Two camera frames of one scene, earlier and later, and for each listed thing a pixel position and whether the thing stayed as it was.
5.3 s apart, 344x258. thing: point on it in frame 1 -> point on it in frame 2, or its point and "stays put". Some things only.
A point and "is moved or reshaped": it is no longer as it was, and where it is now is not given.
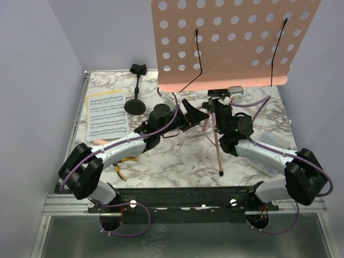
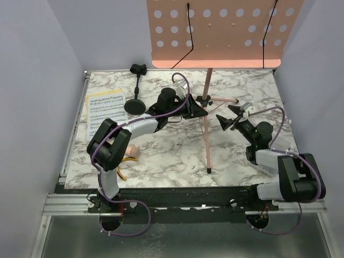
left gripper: (194, 115) -> (191, 109)
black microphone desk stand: (136, 106) stays put
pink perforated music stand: (205, 44) is moved or reshaped
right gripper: (215, 94) -> (236, 121)
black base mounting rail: (183, 205) stays put
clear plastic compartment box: (275, 139) stays put
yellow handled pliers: (117, 168) stays put
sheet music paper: (107, 115) stays put
